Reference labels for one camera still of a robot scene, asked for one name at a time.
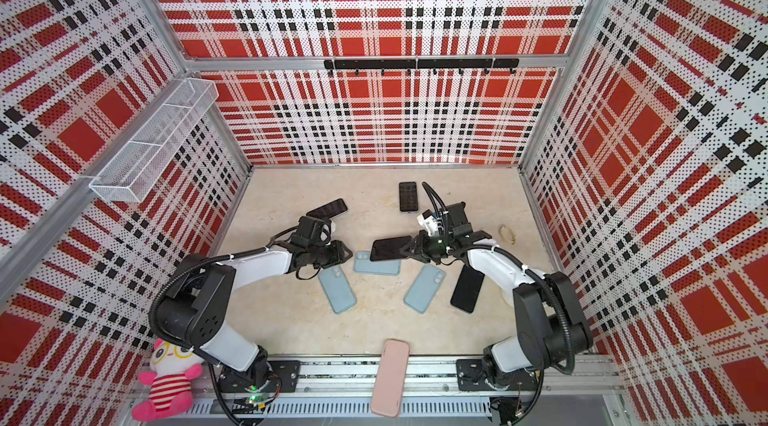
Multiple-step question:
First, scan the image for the black phone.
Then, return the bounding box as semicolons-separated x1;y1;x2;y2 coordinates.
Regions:
306;198;348;220
370;236;412;262
398;181;419;213
450;265;485;314

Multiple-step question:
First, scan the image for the light blue case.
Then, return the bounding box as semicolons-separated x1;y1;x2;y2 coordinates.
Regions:
403;264;446;314
318;266;357;315
353;251;401;276

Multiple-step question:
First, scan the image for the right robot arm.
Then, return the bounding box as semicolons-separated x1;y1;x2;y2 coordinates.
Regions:
400;202;593;383

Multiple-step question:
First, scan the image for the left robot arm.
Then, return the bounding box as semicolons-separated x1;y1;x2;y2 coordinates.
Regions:
148;216;353;372

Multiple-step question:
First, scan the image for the pink phone case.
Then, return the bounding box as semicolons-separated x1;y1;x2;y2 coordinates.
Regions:
370;339;410;418

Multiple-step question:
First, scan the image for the pink plush toy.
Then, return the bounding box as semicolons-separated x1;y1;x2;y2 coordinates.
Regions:
131;339;204;422

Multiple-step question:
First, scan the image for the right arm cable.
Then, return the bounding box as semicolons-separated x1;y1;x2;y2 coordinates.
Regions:
421;181;451;229

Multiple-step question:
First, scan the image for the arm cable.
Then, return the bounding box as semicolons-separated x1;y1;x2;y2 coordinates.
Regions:
421;181;451;229
148;248;271;343

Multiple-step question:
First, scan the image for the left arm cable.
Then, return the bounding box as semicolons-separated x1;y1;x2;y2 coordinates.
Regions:
148;248;271;343

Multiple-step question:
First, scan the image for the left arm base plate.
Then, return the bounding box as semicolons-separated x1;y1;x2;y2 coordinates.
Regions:
216;360;301;394

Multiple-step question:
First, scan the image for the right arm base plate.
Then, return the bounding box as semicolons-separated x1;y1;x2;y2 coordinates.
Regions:
456;357;537;392

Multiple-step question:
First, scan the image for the black hook rail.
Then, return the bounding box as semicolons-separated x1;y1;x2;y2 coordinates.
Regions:
323;58;520;73

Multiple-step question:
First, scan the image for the white wire basket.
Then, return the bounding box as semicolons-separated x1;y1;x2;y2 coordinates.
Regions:
90;78;218;203

